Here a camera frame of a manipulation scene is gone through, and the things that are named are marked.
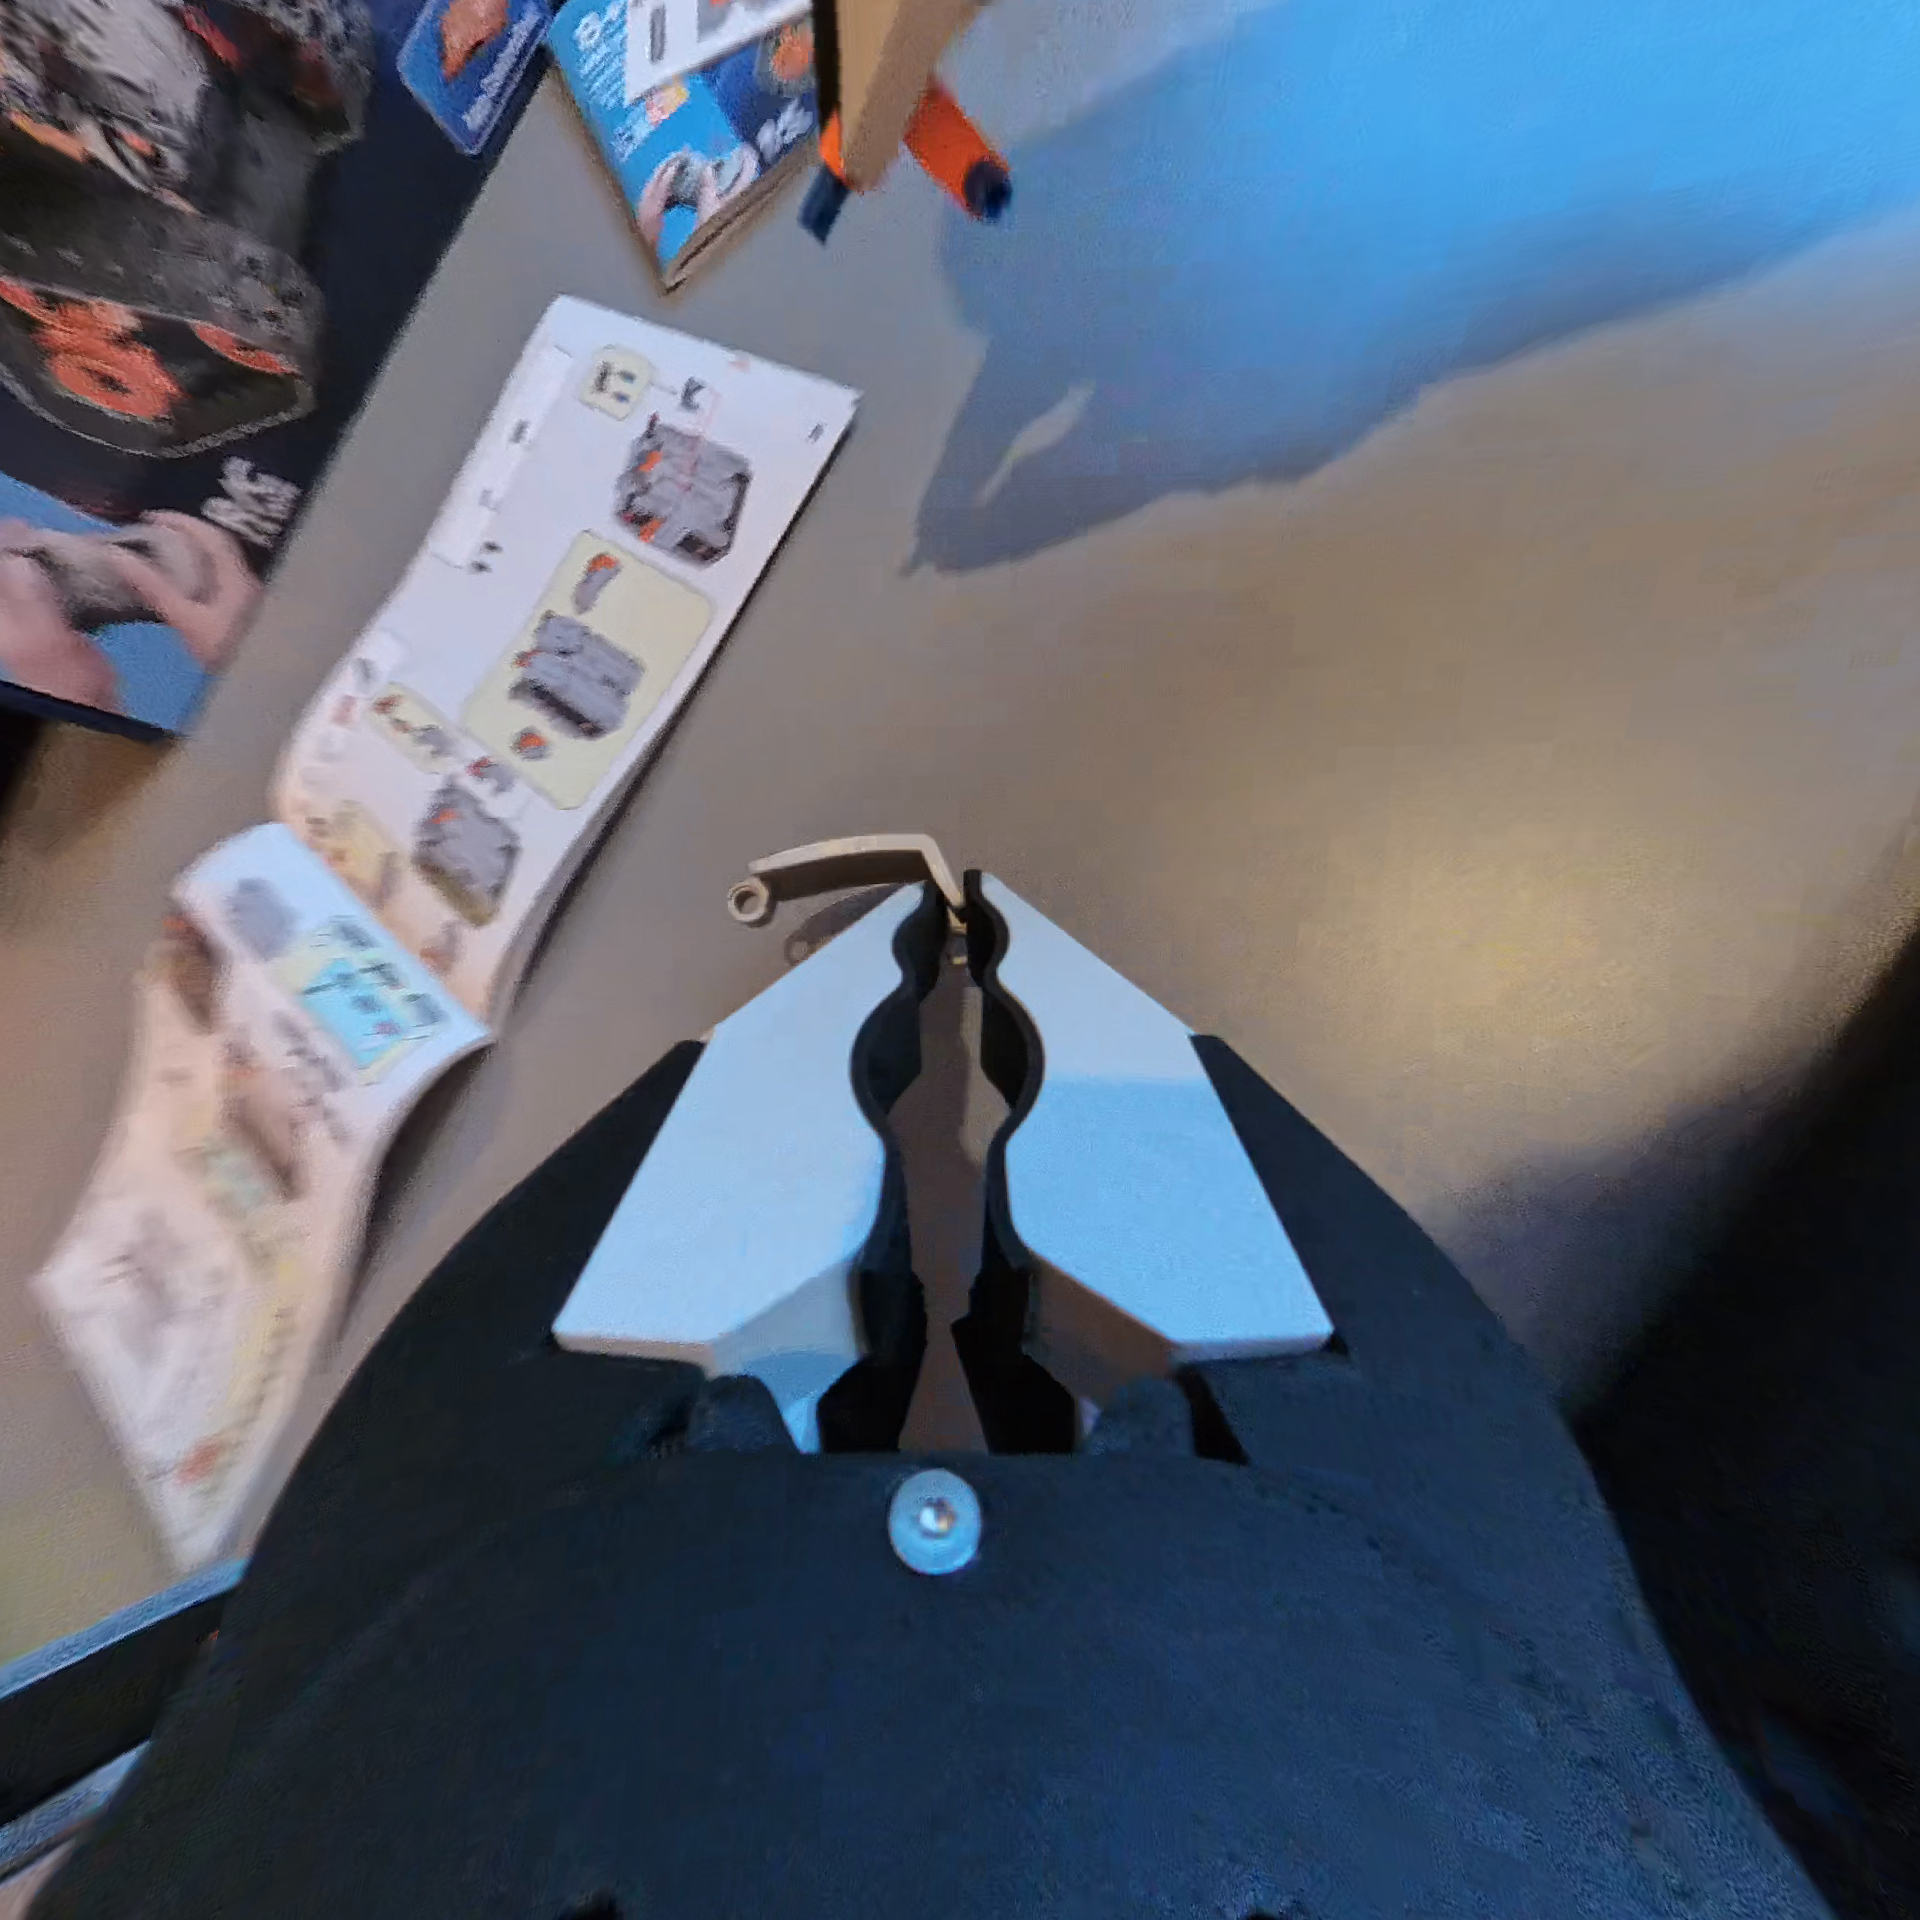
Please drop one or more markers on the orange connector with blue pins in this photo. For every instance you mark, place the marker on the orange connector with blue pins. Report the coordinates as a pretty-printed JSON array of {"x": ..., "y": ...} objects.
[{"x": 953, "y": 138}]

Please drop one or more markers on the blue robot kit box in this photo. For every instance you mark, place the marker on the blue robot kit box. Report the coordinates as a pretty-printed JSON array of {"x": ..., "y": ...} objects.
[{"x": 181, "y": 300}]

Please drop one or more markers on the closed blue instruction booklet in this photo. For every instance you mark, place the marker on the closed blue instruction booklet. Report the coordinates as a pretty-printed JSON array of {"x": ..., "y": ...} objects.
[{"x": 691, "y": 148}]

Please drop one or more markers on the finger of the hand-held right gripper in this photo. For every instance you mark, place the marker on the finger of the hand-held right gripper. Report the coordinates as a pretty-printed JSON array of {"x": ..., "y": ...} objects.
[{"x": 885, "y": 74}]

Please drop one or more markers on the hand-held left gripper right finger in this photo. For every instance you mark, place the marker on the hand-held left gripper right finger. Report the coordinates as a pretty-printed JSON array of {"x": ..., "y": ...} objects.
[{"x": 1156, "y": 1201}]

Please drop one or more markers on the grey desk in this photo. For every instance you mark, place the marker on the grey desk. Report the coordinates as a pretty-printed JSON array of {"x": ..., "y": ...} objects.
[{"x": 1275, "y": 750}]

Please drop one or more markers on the open instruction booklet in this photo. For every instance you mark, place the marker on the open instruction booklet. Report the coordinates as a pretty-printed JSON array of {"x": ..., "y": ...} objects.
[{"x": 571, "y": 600}]

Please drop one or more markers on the grey curved building piece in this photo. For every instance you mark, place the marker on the grey curved building piece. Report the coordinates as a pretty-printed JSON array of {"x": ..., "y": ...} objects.
[{"x": 841, "y": 858}]

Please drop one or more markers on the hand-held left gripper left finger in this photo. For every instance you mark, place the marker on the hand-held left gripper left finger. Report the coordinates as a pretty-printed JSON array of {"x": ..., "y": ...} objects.
[{"x": 736, "y": 1201}]

